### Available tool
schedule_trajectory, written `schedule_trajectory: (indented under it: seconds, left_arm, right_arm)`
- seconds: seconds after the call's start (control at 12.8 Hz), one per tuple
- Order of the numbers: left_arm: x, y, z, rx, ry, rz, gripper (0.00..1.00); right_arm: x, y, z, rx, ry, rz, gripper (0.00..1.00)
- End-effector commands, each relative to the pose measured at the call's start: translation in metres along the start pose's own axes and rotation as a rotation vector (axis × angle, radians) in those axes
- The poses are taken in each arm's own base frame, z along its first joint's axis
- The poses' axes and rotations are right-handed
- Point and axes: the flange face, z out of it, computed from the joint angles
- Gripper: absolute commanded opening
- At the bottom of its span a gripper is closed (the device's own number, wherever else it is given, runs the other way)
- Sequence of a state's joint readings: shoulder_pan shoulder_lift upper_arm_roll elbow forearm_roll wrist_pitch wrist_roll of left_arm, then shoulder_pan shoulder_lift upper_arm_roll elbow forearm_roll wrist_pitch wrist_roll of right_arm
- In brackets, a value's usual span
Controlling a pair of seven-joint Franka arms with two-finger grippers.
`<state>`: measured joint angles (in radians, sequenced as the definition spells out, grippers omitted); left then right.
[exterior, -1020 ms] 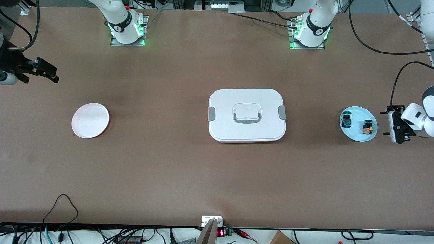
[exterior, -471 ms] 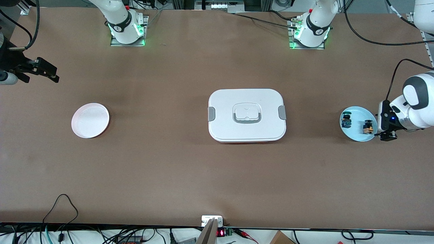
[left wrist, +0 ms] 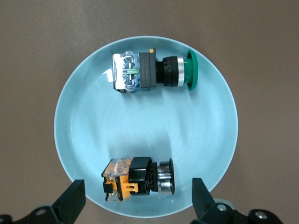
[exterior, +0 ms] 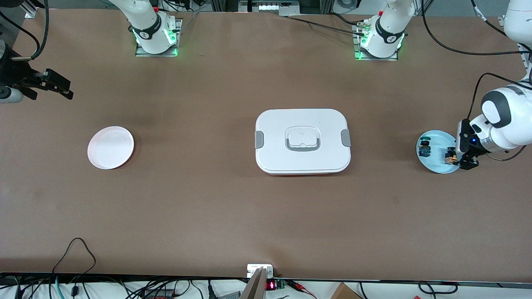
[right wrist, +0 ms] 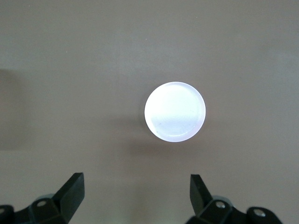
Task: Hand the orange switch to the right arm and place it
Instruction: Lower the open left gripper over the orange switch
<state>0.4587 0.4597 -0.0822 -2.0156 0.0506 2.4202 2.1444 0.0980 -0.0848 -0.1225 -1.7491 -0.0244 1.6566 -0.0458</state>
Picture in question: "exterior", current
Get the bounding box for black looped thin cable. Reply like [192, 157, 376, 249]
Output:
[52, 238, 97, 285]

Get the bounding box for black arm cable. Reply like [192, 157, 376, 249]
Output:
[0, 0, 50, 61]
[422, 0, 532, 163]

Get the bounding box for black coiled cable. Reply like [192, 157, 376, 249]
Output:
[418, 281, 458, 294]

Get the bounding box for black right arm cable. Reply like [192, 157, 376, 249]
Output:
[0, 0, 50, 61]

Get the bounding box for small white metal bracket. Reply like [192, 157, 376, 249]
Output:
[247, 264, 274, 279]

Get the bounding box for white lidded lunch box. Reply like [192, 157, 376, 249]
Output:
[254, 108, 352, 176]

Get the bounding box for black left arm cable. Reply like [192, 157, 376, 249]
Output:
[422, 0, 532, 163]

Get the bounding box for grey slanted bar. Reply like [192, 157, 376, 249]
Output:
[240, 267, 268, 299]

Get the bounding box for red clip test leads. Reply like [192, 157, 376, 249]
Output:
[287, 280, 317, 299]

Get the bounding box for brown cardboard box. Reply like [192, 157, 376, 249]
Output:
[330, 282, 363, 299]

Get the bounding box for black cable across table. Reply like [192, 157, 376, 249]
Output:
[287, 15, 366, 36]

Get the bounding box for light blue round plate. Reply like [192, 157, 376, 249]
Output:
[416, 130, 463, 174]

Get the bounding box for pale pink round plate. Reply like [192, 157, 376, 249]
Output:
[87, 126, 135, 170]

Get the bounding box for white power strip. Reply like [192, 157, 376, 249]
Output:
[239, 0, 300, 14]

